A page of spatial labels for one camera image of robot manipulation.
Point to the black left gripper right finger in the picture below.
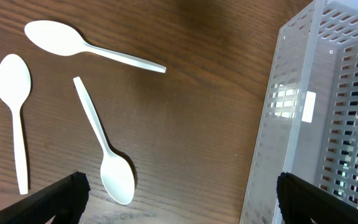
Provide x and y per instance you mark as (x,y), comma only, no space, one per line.
(300,202)

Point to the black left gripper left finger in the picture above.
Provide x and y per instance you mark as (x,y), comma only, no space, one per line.
(61,202)

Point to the white plastic spoon near gripper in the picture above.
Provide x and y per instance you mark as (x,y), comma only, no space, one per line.
(116,173)

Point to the white plastic spoon top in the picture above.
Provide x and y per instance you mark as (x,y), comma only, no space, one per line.
(62,39)

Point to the clear plastic basket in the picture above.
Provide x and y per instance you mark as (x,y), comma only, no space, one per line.
(309,121)

